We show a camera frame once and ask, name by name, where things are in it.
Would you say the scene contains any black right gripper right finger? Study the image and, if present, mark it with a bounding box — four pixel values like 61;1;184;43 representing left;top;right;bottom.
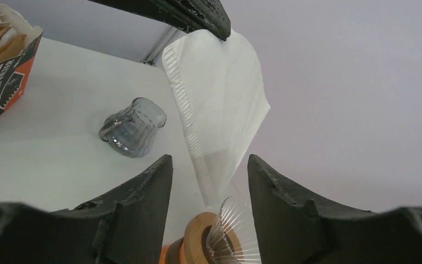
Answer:
247;155;422;263

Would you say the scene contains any white paper coffee filter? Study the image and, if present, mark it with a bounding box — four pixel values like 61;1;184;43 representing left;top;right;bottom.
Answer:
162;30;270;210

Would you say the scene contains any wooden dripper holder ring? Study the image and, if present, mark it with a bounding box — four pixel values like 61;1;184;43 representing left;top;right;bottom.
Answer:
183;212;245;264

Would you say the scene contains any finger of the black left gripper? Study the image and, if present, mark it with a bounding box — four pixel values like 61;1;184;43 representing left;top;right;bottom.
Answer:
96;0;231;41

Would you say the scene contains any orange glass carafe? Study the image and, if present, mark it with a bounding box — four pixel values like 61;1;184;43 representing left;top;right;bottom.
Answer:
158;238;187;264

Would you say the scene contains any clear ribbed glass dripper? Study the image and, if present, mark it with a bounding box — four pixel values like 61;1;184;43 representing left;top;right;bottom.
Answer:
205;195;262;264

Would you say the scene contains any aluminium frame rail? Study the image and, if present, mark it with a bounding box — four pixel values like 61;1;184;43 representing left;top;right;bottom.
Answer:
140;26;185;67

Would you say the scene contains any orange coffee filter box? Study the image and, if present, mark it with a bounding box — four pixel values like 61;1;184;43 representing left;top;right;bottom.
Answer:
0;3;43;133

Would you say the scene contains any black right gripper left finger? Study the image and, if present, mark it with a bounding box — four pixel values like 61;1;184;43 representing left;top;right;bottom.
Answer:
0;155;173;263

